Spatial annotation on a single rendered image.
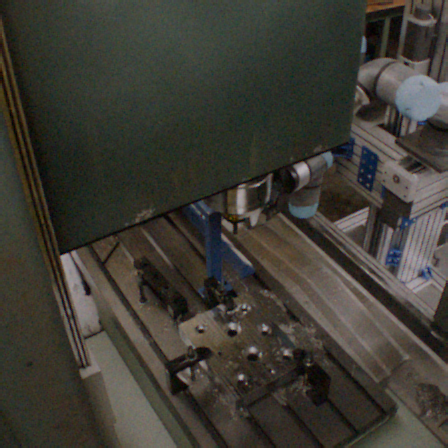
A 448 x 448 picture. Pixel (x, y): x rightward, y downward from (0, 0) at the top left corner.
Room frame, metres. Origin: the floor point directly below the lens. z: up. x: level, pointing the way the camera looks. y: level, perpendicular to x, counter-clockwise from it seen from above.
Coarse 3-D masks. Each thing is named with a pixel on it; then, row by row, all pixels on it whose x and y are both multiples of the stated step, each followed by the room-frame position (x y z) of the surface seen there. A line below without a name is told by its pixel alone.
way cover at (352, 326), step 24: (240, 240) 1.65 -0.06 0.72; (264, 240) 1.66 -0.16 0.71; (288, 240) 1.65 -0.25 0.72; (264, 264) 1.49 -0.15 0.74; (288, 264) 1.48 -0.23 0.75; (312, 264) 1.49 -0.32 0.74; (288, 288) 1.35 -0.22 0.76; (312, 288) 1.35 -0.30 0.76; (336, 288) 1.36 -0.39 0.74; (312, 312) 1.25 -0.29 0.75; (336, 312) 1.25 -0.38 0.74; (360, 312) 1.26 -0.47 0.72; (336, 336) 1.16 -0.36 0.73; (360, 336) 1.17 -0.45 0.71; (384, 336) 1.17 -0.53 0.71; (360, 360) 1.07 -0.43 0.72; (384, 360) 1.08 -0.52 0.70; (408, 360) 1.09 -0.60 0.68; (384, 384) 1.01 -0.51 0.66
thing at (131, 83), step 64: (0, 0) 0.66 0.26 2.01; (64, 0) 0.70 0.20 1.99; (128, 0) 0.74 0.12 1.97; (192, 0) 0.79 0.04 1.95; (256, 0) 0.85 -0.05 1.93; (320, 0) 0.92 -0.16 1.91; (64, 64) 0.69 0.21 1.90; (128, 64) 0.74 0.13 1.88; (192, 64) 0.79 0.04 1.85; (256, 64) 0.85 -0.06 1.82; (320, 64) 0.93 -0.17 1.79; (64, 128) 0.68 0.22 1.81; (128, 128) 0.73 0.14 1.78; (192, 128) 0.79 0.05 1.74; (256, 128) 0.86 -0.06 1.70; (320, 128) 0.93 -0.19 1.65; (64, 192) 0.67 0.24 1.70; (128, 192) 0.73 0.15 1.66; (192, 192) 0.79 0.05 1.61
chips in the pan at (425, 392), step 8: (408, 376) 1.04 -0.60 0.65; (416, 376) 1.04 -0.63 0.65; (424, 384) 1.00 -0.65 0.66; (424, 392) 0.97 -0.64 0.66; (432, 392) 0.97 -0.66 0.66; (440, 392) 0.97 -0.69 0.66; (416, 400) 0.95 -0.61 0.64; (424, 400) 0.94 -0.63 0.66; (432, 400) 0.94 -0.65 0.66; (440, 400) 0.94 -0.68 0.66; (424, 408) 0.92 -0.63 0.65; (432, 408) 0.91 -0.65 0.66; (440, 408) 0.91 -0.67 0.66; (432, 416) 0.89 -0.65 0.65; (440, 416) 0.88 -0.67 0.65
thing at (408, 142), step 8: (408, 136) 1.69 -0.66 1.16; (416, 136) 1.70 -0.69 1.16; (400, 144) 1.65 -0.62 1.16; (408, 144) 1.64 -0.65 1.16; (416, 144) 1.64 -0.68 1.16; (408, 152) 1.62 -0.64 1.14; (416, 152) 1.59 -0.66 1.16; (424, 152) 1.59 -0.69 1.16; (400, 160) 1.61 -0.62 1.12; (408, 160) 1.62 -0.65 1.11; (416, 160) 1.63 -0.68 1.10; (424, 160) 1.55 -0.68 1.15; (432, 160) 1.54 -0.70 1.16; (440, 160) 1.54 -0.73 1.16; (432, 168) 1.53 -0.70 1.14; (440, 168) 1.50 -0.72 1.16; (416, 176) 1.51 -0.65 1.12
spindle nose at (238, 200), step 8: (264, 176) 0.93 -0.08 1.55; (272, 176) 0.96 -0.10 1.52; (248, 184) 0.91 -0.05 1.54; (256, 184) 0.91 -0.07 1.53; (264, 184) 0.93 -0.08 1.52; (272, 184) 0.97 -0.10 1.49; (224, 192) 0.90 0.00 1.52; (232, 192) 0.90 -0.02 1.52; (240, 192) 0.90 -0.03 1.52; (248, 192) 0.91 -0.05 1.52; (256, 192) 0.91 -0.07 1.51; (264, 192) 0.93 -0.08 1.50; (208, 200) 0.92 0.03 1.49; (216, 200) 0.91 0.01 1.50; (224, 200) 0.90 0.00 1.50; (232, 200) 0.90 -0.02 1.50; (240, 200) 0.90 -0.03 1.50; (248, 200) 0.91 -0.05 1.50; (256, 200) 0.91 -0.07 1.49; (264, 200) 0.93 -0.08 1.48; (216, 208) 0.91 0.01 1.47; (224, 208) 0.91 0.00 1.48; (232, 208) 0.90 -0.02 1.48; (240, 208) 0.90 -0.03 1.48; (248, 208) 0.91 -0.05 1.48; (256, 208) 0.92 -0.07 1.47
